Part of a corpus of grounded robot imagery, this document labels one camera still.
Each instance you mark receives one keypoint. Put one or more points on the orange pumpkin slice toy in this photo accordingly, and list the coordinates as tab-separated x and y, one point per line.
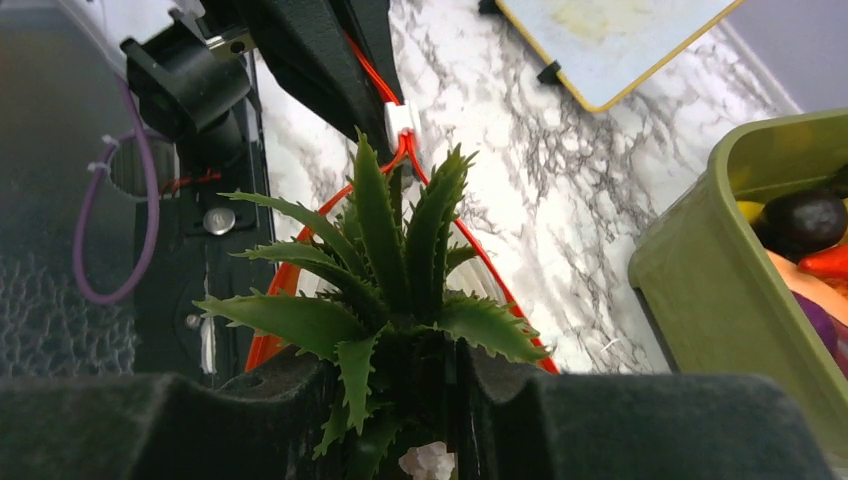
832	300

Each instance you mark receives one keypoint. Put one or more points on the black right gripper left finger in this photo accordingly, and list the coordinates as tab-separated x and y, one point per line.
263	424

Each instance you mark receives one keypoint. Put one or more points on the small whiteboard with wooden frame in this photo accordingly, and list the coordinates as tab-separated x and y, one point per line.
601	50

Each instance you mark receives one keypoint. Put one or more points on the green plastic bin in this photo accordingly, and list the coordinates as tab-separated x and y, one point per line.
718	301

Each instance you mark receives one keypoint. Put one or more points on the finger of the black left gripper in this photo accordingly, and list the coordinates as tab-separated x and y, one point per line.
304	47
366	22

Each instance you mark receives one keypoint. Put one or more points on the orange spiky pineapple toy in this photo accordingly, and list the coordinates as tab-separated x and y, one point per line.
390	355

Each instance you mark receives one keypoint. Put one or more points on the dark plum toy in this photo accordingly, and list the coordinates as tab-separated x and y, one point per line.
801	223

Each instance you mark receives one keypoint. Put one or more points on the purple eggplant toy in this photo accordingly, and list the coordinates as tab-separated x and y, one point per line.
829	330

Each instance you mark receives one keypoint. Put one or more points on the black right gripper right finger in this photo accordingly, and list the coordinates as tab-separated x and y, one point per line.
517	421

